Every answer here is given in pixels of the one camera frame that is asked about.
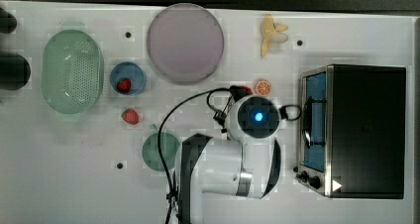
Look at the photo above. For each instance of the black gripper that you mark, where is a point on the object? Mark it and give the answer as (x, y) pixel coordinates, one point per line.
(237, 92)

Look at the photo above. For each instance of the red strawberry in bowl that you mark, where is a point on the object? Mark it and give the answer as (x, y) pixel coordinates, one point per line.
(124, 85)

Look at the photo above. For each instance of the green colander basket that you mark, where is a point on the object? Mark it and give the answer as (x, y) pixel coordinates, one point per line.
(72, 73)

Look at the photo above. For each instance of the lilac round plate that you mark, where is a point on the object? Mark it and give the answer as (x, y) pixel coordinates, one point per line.
(185, 43)

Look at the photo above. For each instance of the peeled banana toy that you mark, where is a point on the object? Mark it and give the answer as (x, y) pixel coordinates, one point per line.
(271, 33)

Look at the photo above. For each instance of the silver toaster oven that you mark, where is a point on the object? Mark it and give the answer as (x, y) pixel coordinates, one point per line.
(352, 131)

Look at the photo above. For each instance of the green cup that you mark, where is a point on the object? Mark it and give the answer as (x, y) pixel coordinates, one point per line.
(169, 146)

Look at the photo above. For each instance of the orange slice toy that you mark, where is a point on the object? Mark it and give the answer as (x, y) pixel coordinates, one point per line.
(262, 87)

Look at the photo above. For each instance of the red strawberry on table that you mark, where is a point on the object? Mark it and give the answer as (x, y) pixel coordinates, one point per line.
(130, 116)

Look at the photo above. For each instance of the blue bowl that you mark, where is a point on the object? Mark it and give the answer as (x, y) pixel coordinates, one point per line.
(133, 72)

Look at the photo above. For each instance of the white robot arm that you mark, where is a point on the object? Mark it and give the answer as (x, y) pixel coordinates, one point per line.
(246, 163)

